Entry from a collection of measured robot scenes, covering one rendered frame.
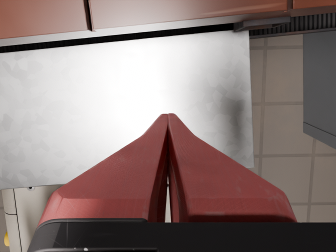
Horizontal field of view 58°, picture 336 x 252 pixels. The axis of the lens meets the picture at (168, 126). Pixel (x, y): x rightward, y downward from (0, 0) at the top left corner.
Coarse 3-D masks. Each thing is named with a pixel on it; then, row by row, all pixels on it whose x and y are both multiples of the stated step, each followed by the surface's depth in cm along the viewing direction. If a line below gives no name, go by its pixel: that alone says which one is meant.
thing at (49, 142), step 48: (48, 48) 42; (96, 48) 42; (144, 48) 42; (192, 48) 42; (240, 48) 42; (0, 96) 43; (48, 96) 43; (96, 96) 43; (144, 96) 43; (192, 96) 43; (240, 96) 43; (0, 144) 45; (48, 144) 45; (96, 144) 45; (240, 144) 45
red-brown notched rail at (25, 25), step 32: (0, 0) 27; (32, 0) 27; (64, 0) 27; (96, 0) 27; (128, 0) 27; (160, 0) 27; (192, 0) 27; (224, 0) 27; (256, 0) 27; (288, 0) 28; (320, 0) 27; (0, 32) 28; (32, 32) 28; (64, 32) 28; (96, 32) 30; (128, 32) 33
